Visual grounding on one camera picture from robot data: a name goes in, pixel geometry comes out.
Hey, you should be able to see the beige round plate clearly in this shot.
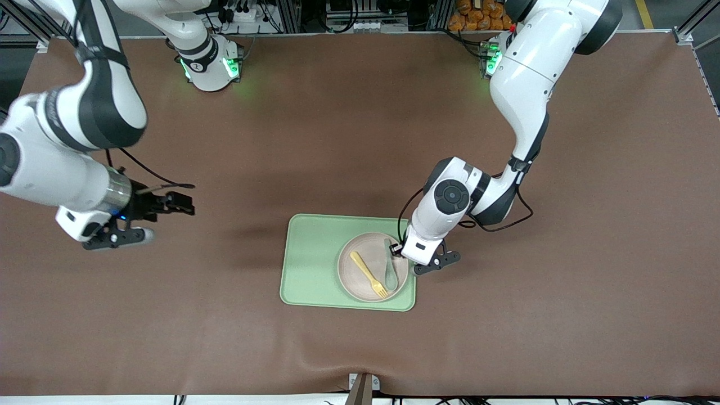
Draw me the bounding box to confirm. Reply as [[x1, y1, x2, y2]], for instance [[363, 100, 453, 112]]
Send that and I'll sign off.
[[337, 232, 410, 303]]

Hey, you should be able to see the grey-green plastic spoon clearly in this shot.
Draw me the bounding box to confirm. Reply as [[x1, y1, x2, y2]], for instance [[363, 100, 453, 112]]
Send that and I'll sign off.
[[384, 238, 399, 292]]

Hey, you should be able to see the yellow plastic fork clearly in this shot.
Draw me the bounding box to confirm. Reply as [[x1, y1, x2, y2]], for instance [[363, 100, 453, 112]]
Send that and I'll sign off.
[[350, 251, 390, 299]]

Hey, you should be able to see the light green rectangular tray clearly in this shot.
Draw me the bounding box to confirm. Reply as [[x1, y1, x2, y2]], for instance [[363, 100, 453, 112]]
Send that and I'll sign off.
[[280, 214, 417, 312]]

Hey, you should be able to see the brown table cover cloth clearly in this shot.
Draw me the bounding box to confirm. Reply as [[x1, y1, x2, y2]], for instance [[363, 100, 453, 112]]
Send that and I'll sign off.
[[0, 31, 720, 397]]

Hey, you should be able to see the white power strip with plugs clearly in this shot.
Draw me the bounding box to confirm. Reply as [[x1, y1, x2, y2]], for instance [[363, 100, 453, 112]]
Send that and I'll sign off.
[[220, 4, 272, 24]]

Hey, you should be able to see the long white socket strip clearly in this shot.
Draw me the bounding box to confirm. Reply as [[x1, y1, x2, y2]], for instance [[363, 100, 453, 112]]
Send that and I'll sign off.
[[329, 19, 408, 33]]

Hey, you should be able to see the orange packaged snacks pile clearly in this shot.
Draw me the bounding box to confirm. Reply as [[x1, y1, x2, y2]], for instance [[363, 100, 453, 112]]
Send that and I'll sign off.
[[448, 0, 515, 32]]

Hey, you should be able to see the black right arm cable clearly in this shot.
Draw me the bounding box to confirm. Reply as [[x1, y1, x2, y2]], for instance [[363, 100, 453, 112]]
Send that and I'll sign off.
[[104, 147, 196, 195]]

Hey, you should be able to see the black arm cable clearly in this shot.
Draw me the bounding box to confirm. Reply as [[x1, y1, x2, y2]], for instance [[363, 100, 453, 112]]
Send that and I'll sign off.
[[397, 172, 534, 244], [104, 147, 196, 195]]

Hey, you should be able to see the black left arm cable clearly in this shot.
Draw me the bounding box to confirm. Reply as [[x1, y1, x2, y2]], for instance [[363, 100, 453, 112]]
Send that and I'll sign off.
[[397, 172, 534, 244]]

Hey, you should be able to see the metal table edge bracket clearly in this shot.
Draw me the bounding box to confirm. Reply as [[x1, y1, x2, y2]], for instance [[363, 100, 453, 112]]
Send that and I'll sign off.
[[348, 372, 381, 405]]

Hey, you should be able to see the aluminium frame profile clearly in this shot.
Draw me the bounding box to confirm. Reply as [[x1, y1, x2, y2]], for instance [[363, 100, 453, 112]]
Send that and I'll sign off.
[[0, 0, 77, 48]]

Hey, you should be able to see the aluminium table edge rail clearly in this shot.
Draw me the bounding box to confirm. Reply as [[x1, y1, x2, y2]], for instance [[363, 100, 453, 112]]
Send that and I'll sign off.
[[672, 0, 720, 119]]

